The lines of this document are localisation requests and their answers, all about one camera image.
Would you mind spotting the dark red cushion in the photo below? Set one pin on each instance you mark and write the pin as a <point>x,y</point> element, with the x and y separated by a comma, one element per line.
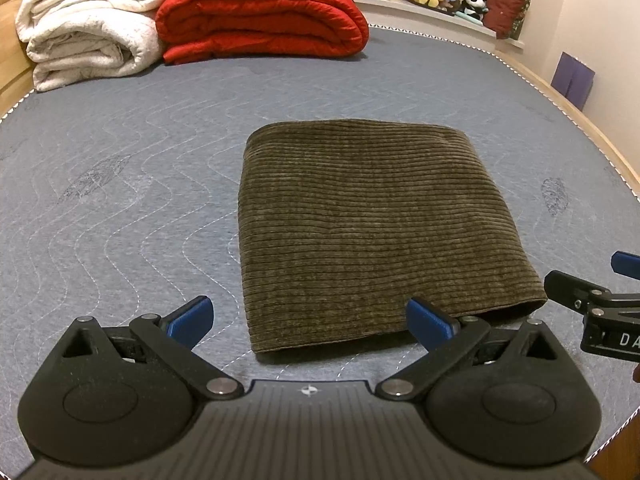
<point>507,6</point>

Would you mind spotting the grey quilted mattress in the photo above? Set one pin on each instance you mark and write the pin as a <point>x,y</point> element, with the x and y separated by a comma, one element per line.
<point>125,210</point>

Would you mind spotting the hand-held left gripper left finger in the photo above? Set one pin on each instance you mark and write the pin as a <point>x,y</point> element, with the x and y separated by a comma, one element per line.
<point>191,322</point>

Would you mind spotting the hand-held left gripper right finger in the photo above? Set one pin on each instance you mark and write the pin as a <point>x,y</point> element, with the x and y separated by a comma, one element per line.
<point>426,322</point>

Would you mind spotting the purple paper sheet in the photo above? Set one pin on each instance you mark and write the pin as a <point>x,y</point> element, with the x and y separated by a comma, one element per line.
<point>574,80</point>

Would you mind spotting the white folded blanket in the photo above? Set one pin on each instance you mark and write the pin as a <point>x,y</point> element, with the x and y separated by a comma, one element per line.
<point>90,30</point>

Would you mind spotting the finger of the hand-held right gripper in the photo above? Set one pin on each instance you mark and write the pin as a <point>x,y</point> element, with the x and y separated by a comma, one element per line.
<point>567,285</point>
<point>627,264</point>

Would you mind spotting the red folded quilt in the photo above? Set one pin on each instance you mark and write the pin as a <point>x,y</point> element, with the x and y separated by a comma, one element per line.
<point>260,15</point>

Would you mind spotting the panda plush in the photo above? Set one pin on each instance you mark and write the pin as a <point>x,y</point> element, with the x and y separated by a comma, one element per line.
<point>475,2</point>

